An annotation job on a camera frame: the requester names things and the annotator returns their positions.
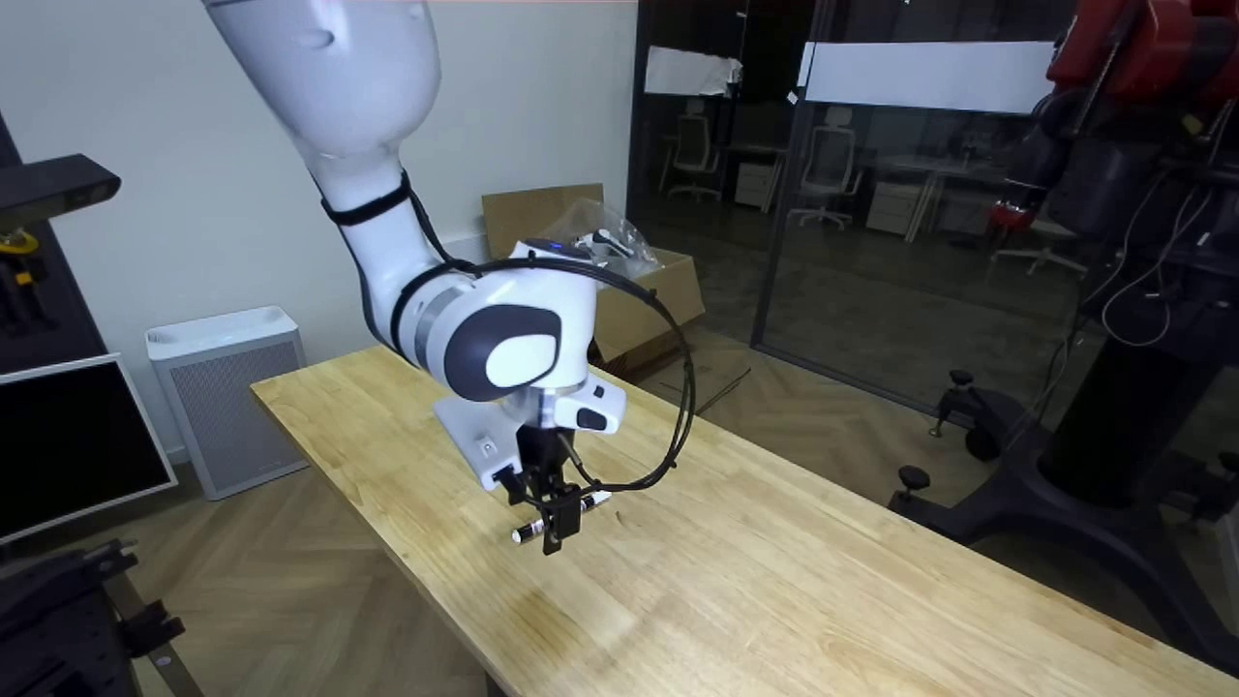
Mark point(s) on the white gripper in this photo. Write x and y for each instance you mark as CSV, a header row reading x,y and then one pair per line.
x,y
501,442

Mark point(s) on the black and white marker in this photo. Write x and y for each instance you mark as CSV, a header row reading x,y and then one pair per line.
x,y
556,512

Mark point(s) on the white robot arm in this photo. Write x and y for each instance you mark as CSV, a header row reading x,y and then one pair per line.
x,y
507,340

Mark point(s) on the cardboard box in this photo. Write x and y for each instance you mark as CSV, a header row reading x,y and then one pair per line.
x,y
645,290

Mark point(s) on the white air purifier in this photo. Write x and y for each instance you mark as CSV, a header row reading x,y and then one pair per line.
x,y
208,371

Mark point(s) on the white office chair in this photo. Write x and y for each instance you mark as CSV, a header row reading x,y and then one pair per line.
x,y
825,176

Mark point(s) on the black monitor screen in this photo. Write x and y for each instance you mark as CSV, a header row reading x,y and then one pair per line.
x,y
76,442

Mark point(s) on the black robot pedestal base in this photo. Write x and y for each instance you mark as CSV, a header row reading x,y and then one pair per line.
x,y
1147,182

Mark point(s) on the red robot on pedestal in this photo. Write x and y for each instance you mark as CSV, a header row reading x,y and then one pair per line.
x,y
1147,50

